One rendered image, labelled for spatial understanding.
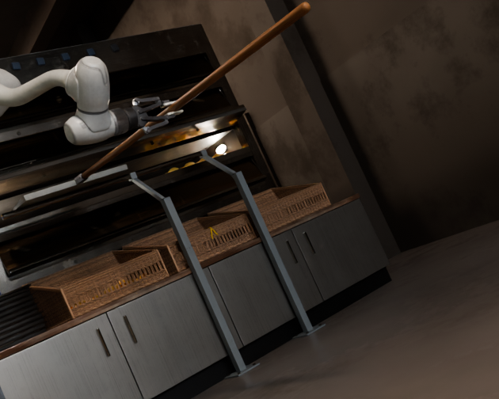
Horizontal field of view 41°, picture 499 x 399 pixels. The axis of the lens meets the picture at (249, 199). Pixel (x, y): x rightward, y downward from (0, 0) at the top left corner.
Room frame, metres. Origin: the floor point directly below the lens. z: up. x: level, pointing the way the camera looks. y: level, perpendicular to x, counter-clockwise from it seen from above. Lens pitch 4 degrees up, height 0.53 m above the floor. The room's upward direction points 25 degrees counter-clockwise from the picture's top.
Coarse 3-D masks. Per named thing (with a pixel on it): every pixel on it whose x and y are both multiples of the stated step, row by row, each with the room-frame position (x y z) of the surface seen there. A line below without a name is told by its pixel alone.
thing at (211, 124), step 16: (224, 112) 4.30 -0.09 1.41; (240, 112) 4.40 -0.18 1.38; (176, 128) 4.07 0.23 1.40; (192, 128) 4.20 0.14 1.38; (208, 128) 4.36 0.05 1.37; (112, 144) 3.81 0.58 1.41; (144, 144) 4.01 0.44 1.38; (160, 144) 4.15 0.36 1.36; (64, 160) 3.62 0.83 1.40; (80, 160) 3.71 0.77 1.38; (96, 160) 3.84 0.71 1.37; (112, 160) 3.98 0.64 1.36; (0, 176) 3.41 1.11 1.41; (16, 176) 3.46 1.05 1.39; (32, 176) 3.57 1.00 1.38; (48, 176) 3.68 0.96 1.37; (0, 192) 3.55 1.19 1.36
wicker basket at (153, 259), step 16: (96, 256) 3.71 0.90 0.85; (112, 256) 3.76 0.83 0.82; (128, 256) 3.66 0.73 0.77; (144, 256) 3.36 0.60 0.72; (160, 256) 3.41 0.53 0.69; (64, 272) 3.58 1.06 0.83; (80, 272) 3.62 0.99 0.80; (96, 272) 3.66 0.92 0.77; (112, 272) 3.25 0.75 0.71; (128, 272) 3.29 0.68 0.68; (144, 272) 3.34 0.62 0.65; (160, 272) 3.40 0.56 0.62; (32, 288) 3.32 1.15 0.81; (48, 288) 3.18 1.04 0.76; (64, 288) 3.09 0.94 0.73; (80, 288) 3.14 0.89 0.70; (96, 288) 3.62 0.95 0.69; (128, 288) 3.27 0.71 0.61; (48, 304) 3.26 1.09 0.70; (64, 304) 3.11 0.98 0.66; (48, 320) 3.31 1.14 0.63; (64, 320) 3.16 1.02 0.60
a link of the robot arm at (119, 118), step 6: (120, 108) 2.26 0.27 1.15; (114, 114) 2.23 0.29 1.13; (120, 114) 2.24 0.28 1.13; (126, 114) 2.26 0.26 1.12; (114, 120) 2.22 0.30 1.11; (120, 120) 2.24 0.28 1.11; (126, 120) 2.25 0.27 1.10; (120, 126) 2.24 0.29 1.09; (126, 126) 2.26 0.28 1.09; (120, 132) 2.26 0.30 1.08
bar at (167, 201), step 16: (176, 160) 3.74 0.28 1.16; (208, 160) 3.83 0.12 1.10; (128, 176) 3.56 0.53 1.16; (240, 176) 3.68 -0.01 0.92; (80, 192) 3.39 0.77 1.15; (240, 192) 3.70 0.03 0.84; (32, 208) 3.23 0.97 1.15; (256, 208) 3.68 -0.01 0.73; (176, 224) 3.38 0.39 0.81; (256, 224) 3.69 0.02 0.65; (192, 256) 3.39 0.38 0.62; (272, 256) 3.68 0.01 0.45; (192, 272) 3.41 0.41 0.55; (208, 288) 3.40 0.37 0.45; (288, 288) 3.67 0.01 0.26; (208, 304) 3.39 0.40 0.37; (224, 320) 3.40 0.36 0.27; (304, 320) 3.67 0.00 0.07; (224, 336) 3.38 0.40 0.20; (240, 368) 3.38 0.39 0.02
